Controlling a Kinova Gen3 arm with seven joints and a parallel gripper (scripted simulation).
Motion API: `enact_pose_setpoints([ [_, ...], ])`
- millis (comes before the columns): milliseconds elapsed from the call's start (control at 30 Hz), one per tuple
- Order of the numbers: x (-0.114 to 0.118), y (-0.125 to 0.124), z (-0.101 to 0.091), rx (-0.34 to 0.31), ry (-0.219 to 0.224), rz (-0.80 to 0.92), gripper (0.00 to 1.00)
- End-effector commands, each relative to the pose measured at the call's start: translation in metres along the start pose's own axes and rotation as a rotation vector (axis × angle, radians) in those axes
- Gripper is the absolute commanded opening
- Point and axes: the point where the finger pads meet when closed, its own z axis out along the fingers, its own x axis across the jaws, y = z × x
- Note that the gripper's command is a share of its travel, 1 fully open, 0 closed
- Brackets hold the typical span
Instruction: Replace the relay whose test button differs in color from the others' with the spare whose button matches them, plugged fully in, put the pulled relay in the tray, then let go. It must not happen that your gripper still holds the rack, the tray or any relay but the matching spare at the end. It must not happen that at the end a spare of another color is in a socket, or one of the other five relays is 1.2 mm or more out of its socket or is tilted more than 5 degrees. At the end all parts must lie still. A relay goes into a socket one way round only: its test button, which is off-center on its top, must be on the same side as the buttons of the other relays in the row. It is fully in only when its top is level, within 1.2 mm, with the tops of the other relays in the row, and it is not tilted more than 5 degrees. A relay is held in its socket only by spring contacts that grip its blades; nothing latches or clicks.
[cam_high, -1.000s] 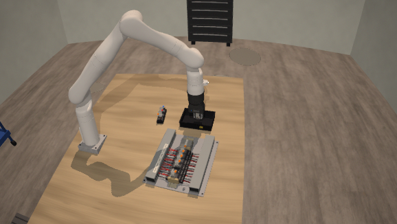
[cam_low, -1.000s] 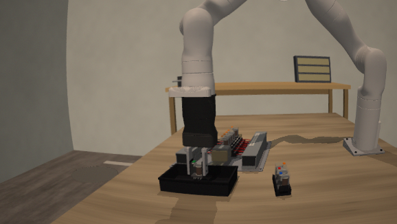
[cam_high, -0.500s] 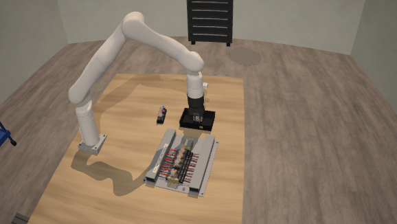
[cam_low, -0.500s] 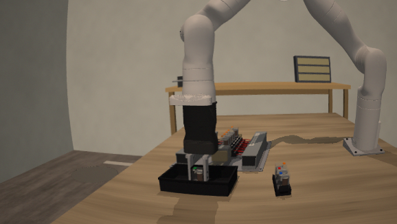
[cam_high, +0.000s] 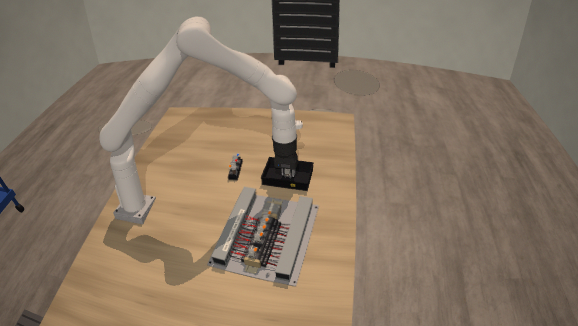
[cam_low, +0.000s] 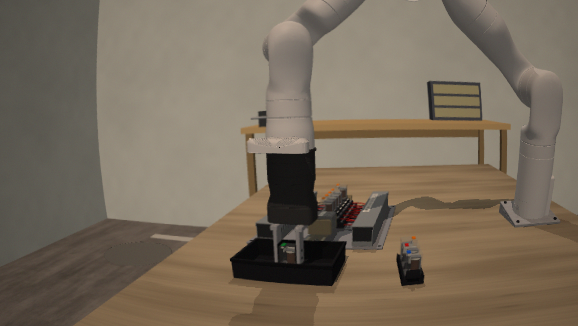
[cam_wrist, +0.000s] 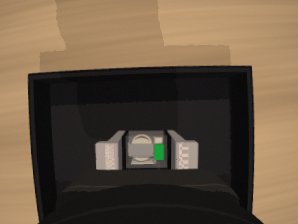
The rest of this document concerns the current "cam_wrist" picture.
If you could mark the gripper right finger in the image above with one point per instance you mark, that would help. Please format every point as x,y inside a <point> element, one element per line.
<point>181,154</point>

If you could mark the black open-top tray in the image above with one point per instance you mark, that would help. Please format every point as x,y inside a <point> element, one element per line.
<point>70,111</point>

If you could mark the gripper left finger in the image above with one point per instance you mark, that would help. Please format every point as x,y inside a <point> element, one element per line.
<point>110,155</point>

